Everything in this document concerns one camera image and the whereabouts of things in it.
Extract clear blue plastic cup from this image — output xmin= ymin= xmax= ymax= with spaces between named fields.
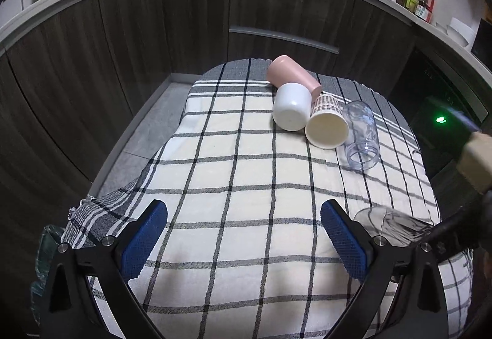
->
xmin=343 ymin=101 xmax=380 ymax=171

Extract red label sauce bottle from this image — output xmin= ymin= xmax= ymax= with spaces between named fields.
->
xmin=414 ymin=0 xmax=435 ymax=23

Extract cream patterned paper cup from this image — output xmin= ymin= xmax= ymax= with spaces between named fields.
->
xmin=305 ymin=93 xmax=349 ymax=149

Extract pink plastic cup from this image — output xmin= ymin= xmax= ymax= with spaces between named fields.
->
xmin=266 ymin=55 xmax=322 ymax=100

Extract white bowl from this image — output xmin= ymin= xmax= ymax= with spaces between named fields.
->
xmin=446 ymin=25 xmax=470 ymax=48

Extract dark wood cabinet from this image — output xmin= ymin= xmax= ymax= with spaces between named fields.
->
xmin=1 ymin=0 xmax=491 ymax=243

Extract grey drawer handle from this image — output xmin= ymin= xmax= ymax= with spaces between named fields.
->
xmin=228 ymin=26 xmax=339 ymax=55

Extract white ceramic cup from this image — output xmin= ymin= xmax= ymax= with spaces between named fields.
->
xmin=273 ymin=82 xmax=312 ymax=132

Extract smoky square glass cup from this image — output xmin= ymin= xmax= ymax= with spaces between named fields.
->
xmin=354 ymin=206 xmax=434 ymax=247

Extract checkered white black cloth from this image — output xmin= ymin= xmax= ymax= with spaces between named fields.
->
xmin=61 ymin=57 xmax=475 ymax=339

